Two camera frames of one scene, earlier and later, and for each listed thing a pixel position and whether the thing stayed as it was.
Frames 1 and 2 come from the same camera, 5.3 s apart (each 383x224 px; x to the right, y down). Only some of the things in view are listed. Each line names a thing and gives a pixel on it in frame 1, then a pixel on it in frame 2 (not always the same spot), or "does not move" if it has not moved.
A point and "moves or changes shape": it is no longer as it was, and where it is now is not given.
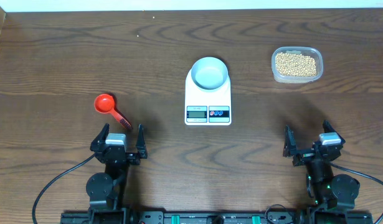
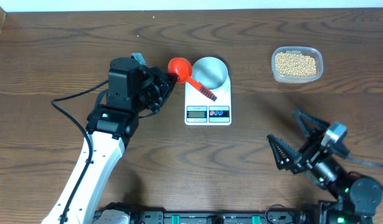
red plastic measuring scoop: x=104 y=103 moves or changes shape
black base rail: x=208 y=217 does not move
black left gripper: x=141 y=149 → x=157 y=78
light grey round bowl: x=209 y=73 does not move
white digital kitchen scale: x=207 y=107 does not move
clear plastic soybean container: x=296 y=64 does not move
